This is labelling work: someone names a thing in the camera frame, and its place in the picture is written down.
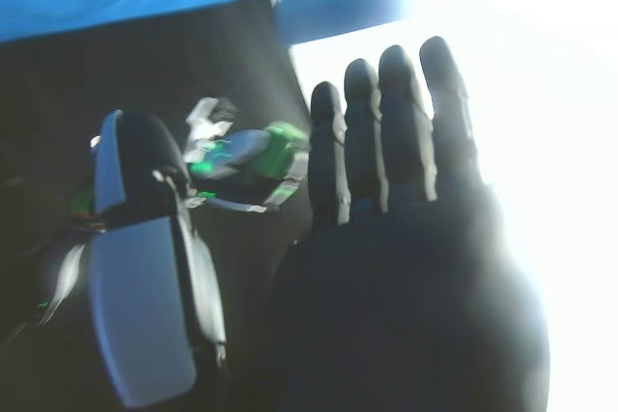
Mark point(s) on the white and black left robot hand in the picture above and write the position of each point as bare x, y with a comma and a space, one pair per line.
410, 310

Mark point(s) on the green wooden block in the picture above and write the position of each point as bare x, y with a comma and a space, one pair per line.
284, 149

